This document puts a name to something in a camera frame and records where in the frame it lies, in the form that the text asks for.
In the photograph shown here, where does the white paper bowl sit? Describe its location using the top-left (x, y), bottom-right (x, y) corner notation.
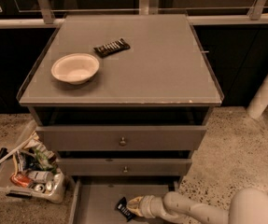
top-left (51, 53), bottom-right (100, 85)

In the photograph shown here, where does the white stick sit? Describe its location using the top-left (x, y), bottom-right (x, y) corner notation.
top-left (0, 136), bottom-right (33, 164)

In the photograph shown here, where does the blue rxbar blueberry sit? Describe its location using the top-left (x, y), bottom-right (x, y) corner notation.
top-left (116, 197), bottom-right (135, 222)

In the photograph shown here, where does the grey middle drawer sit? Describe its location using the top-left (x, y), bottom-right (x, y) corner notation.
top-left (57, 159), bottom-right (191, 176)

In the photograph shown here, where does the red soda can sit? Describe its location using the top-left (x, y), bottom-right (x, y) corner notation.
top-left (10, 173), bottom-right (33, 188)

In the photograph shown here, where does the grey top drawer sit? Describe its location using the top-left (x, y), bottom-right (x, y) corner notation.
top-left (36, 125), bottom-right (206, 151)

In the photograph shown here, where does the clear plastic bin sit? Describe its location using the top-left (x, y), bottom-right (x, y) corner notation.
top-left (0, 121), bottom-right (66, 203)

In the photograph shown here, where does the white soda can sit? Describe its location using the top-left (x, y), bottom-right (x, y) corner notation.
top-left (27, 171), bottom-right (53, 184)

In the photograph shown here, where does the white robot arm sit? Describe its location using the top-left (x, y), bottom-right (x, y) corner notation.
top-left (127, 188), bottom-right (268, 224)

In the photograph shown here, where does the silver can top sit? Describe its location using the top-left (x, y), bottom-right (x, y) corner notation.
top-left (34, 184), bottom-right (45, 193)

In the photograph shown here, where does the grey drawer cabinet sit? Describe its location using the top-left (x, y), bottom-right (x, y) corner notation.
top-left (16, 13), bottom-right (225, 224)

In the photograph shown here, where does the white diagonal post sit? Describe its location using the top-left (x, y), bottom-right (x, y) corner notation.
top-left (247, 75), bottom-right (268, 119)

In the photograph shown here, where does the grey open bottom drawer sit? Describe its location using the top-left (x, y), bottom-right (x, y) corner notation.
top-left (68, 176), bottom-right (178, 224)

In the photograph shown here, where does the metal window frame rail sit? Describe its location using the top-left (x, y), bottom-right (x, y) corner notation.
top-left (0, 0), bottom-right (268, 29)

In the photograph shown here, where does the green snack bag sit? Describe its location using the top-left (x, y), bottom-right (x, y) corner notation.
top-left (34, 148), bottom-right (57, 173)

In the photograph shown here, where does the dark brown snack bar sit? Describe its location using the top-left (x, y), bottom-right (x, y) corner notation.
top-left (93, 38), bottom-right (131, 58)

